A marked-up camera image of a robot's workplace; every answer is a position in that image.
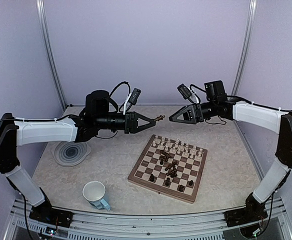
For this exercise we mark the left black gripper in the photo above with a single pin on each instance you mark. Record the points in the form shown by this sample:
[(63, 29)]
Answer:
[(130, 123)]

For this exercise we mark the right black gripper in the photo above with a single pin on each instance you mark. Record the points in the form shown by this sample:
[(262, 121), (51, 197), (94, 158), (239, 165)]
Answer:
[(198, 112)]

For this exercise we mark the dark bishop piece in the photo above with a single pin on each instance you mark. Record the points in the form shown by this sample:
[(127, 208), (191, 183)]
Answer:
[(159, 118)]

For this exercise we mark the dark rook piece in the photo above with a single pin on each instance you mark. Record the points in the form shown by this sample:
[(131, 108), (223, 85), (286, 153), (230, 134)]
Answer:
[(181, 188)]

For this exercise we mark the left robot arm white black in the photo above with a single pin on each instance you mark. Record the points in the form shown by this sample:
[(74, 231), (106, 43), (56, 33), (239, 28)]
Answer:
[(16, 132)]

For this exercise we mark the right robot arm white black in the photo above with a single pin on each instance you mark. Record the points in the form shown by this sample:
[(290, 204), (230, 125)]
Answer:
[(235, 108)]

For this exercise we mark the pile of dark pieces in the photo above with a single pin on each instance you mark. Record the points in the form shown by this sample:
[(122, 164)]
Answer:
[(170, 168)]

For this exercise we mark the wooden chess board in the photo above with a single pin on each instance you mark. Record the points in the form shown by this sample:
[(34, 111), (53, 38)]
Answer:
[(188, 168)]

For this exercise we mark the white knight piece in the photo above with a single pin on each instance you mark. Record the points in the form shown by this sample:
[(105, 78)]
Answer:
[(169, 144)]

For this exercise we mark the white queen piece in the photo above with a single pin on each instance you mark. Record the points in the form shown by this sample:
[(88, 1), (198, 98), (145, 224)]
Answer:
[(182, 143)]

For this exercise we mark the white bishop piece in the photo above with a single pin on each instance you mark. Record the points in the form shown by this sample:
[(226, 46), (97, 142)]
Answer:
[(177, 143)]

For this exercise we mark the white king piece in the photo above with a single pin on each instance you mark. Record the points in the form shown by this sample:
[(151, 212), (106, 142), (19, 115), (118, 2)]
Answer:
[(187, 147)]

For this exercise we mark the white rook right piece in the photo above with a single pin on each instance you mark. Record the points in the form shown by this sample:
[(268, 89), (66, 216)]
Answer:
[(200, 152)]

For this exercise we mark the grey silicone round lid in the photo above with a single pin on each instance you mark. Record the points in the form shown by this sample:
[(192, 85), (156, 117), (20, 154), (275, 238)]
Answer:
[(69, 154)]

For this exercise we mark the light blue mug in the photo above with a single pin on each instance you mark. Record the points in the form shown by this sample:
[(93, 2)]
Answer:
[(95, 193)]

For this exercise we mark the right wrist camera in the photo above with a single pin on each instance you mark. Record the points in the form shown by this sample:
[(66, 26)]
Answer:
[(188, 94)]

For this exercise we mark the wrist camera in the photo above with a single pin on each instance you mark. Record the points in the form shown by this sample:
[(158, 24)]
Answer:
[(188, 94), (131, 100)]

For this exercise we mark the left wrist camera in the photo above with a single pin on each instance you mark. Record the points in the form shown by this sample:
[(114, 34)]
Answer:
[(131, 100)]

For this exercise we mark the front aluminium rail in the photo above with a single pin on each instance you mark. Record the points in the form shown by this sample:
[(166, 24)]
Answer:
[(209, 225)]

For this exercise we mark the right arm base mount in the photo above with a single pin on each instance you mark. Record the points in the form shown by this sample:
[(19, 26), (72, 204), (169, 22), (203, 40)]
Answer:
[(244, 215)]

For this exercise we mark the right aluminium frame post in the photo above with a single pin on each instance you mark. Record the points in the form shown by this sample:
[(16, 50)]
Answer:
[(245, 47)]

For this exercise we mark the aluminium frame post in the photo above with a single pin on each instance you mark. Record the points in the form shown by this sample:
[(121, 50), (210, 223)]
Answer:
[(245, 47), (49, 53)]

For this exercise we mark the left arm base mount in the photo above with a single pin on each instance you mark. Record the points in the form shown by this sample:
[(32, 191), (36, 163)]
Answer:
[(51, 216)]

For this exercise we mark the left aluminium frame post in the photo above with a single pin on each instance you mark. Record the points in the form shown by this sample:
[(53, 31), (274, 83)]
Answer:
[(49, 53)]

